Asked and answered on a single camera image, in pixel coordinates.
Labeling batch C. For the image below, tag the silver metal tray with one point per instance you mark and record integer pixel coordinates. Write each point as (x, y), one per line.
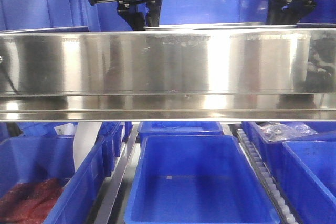
(215, 26)

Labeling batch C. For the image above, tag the blue bin upper right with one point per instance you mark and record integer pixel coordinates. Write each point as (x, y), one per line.
(323, 13)

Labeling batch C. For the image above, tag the blue bin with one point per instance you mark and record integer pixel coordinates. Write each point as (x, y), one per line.
(323, 13)
(104, 16)
(308, 179)
(37, 14)
(35, 159)
(113, 134)
(147, 128)
(196, 179)
(271, 152)

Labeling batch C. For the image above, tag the blue bin upper centre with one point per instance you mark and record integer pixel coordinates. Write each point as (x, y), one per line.
(104, 16)

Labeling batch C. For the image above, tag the blue bin upper left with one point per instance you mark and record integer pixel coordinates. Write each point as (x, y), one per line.
(37, 14)

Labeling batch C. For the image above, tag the blue bin lower centre back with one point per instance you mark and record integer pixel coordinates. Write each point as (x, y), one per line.
(147, 128)

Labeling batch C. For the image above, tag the clear bag of metal parts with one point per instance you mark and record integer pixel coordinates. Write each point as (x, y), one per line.
(276, 131)

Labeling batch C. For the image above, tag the blue bin lower right back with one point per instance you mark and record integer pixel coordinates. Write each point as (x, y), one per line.
(271, 152)

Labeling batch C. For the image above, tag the white roller track right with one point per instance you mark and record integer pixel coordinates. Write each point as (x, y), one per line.
(264, 176)

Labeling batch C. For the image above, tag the blue bin lower right front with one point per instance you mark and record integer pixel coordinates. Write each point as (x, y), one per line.
(308, 179)

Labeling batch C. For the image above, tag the blue bin lower left back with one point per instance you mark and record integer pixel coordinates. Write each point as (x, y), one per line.
(113, 134)

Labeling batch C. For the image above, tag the blue bin lower centre front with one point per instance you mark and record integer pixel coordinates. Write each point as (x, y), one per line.
(196, 179)

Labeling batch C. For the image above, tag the blue bin lower left front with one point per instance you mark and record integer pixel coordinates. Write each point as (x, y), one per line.
(35, 159)

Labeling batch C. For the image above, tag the red mesh bag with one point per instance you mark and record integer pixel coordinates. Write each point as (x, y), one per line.
(30, 202)

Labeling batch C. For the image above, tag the stainless steel shelf front rail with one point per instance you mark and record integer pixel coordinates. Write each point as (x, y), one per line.
(248, 74)

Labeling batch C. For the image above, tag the grey metal divider rail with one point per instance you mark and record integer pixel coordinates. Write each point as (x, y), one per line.
(113, 196)

